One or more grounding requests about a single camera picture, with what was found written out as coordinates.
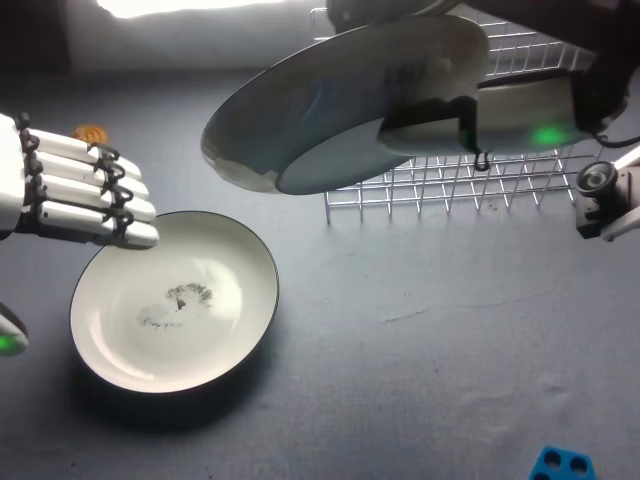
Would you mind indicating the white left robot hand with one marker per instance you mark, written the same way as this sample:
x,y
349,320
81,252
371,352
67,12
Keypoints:
x,y
75,200

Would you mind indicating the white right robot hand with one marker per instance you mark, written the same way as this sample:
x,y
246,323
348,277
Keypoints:
x,y
525,120

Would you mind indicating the white plate with tree print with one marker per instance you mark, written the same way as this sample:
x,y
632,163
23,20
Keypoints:
x,y
300,115
175,350

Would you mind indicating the orange spiral toy cookie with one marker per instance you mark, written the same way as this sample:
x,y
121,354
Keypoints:
x,y
87,132

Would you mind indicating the grey table cloth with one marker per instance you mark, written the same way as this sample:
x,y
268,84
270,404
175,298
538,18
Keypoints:
x,y
400,325

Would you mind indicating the blue pentagon block with holes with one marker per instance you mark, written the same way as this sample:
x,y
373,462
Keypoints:
x,y
541,472

